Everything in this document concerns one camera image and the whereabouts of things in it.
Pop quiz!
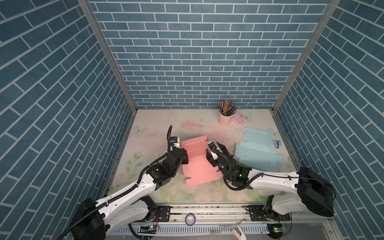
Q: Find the pink paper box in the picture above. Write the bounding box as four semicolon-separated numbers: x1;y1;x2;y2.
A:
181;135;223;186

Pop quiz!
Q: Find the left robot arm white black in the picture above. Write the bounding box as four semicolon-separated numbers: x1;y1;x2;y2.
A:
57;128;189;240

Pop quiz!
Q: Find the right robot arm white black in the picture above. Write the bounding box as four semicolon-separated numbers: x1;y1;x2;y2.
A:
206;141;336;218

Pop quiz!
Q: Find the light blue flat paper box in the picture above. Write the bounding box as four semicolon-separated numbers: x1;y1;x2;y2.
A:
235;127;284;172

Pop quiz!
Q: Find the pink metal pencil cup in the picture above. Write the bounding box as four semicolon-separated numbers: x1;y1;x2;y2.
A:
218;114;232;127

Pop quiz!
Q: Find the pink pencil case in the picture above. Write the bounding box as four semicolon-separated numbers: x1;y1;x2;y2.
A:
232;112;248;127

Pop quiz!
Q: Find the coloured pencils bundle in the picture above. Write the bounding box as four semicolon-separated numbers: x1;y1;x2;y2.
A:
217;100;238;117

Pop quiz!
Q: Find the small blue clip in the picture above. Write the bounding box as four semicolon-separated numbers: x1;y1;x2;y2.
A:
273;140;282;149

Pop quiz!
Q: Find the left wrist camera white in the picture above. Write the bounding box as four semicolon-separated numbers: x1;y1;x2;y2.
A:
170;136;181;150

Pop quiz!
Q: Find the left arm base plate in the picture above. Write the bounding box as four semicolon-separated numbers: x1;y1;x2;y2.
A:
128;205;172;223

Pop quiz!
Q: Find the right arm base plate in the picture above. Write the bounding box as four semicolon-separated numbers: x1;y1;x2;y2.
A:
245;205;292;222

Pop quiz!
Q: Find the white tool on rail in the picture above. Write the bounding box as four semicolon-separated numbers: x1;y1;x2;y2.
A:
219;221;247;240

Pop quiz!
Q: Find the purple tape ring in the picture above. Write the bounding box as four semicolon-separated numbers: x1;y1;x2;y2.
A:
184;212;197;227

